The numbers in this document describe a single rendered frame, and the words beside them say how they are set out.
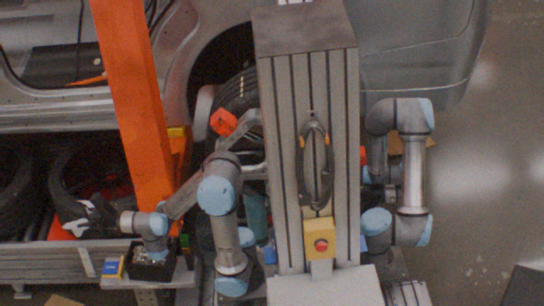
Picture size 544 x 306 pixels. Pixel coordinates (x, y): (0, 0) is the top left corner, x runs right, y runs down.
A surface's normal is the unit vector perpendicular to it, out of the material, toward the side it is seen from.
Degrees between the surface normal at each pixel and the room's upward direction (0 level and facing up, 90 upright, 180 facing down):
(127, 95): 90
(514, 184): 0
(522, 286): 0
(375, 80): 90
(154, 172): 90
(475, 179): 0
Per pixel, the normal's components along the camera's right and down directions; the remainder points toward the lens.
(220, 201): -0.15, 0.54
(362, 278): -0.07, -0.77
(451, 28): 0.07, 0.64
